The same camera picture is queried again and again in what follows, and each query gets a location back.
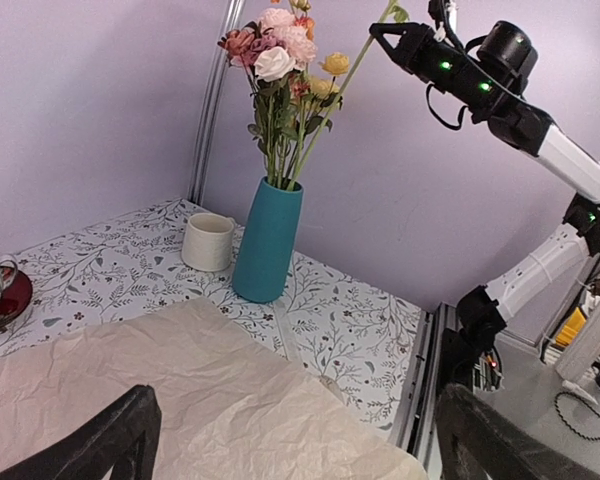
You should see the dark red saucer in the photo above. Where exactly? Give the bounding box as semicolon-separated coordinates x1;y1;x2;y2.
0;272;33;330

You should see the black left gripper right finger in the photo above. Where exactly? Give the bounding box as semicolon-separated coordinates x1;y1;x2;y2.
435;384;595;479

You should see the right aluminium frame post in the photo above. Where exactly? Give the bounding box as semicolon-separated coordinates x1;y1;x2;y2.
188;0;246;205

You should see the orange poppy stem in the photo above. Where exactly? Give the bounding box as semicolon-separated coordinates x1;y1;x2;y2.
289;0;315;41

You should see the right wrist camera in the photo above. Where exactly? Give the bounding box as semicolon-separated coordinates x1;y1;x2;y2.
428;0;458;45

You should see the yellow rose stem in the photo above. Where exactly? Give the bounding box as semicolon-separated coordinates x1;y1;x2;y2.
284;52;352;191

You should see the aluminium table front rail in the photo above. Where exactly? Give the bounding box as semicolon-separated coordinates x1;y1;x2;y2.
389;303;458;479

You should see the yellow poppy stem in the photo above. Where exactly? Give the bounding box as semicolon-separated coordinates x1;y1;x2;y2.
287;0;409;190

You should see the cream wrapping paper sheet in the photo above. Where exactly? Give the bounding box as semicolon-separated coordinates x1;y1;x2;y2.
0;299;426;479

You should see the white and mauve rose stem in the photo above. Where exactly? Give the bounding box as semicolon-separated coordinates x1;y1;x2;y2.
218;22;298;190

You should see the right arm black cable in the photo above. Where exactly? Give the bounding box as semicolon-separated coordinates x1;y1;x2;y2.
426;84;469;132

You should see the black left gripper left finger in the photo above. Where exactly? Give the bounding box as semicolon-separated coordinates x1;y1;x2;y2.
0;385;161;480

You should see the teal vase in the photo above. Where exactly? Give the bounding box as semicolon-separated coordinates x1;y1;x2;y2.
232;179;304;303

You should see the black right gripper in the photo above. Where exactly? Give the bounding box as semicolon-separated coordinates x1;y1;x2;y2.
369;20;550;155

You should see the cream mug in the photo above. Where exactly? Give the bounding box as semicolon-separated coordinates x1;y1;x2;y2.
181;213;236;272

